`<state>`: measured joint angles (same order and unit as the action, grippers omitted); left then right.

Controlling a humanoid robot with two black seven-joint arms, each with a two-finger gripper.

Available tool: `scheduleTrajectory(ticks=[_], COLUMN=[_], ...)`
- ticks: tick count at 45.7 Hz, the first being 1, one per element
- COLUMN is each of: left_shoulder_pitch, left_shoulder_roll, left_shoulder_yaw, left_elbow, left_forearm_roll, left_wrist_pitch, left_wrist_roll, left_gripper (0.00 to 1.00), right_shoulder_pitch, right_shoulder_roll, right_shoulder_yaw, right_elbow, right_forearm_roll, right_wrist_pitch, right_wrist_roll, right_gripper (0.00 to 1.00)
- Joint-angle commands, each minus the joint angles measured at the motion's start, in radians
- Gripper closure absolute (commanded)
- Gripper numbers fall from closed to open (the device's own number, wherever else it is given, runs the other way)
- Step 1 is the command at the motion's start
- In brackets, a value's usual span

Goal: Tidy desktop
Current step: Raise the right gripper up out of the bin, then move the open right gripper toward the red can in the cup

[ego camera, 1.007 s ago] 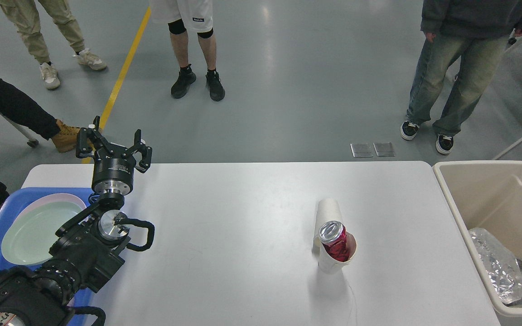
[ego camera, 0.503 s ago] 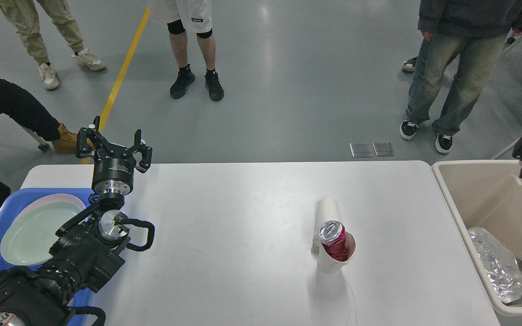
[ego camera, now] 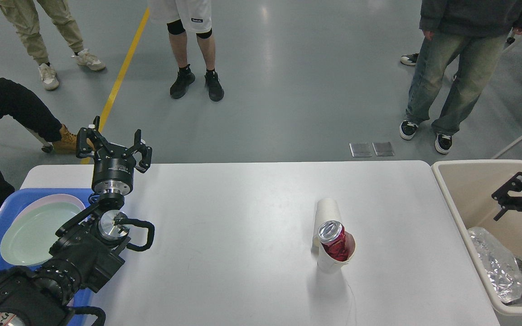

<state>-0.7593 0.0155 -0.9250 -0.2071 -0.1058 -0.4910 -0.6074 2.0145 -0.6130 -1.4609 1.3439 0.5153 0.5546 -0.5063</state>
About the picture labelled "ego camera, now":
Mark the person in beige trousers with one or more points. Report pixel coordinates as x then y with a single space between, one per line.
23 15

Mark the metal floor socket plate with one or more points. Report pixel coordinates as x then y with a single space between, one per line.
365 150

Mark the beige plastic bin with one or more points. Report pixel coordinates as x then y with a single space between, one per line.
467 186

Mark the person in black trousers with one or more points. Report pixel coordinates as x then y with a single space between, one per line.
409 59

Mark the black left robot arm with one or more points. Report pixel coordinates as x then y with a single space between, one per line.
87 252

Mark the white paper cup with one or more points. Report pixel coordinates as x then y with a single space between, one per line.
326 209
329 265

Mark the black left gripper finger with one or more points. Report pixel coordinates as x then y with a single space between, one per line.
91 144
138 156

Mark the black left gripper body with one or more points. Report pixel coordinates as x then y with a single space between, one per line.
113 175

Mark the green plate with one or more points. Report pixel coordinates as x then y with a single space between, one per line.
28 240

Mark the pink plate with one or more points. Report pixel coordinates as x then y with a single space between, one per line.
52 199

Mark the seated person tan boots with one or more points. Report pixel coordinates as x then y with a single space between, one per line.
28 110

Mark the blue plastic tray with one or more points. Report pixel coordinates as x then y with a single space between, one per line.
12 206

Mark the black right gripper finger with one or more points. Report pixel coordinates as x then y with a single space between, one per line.
509 196

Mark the silver foil sheet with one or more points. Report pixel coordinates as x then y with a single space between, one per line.
499 264

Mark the crushed red soda can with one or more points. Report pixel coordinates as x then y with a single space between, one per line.
332 237

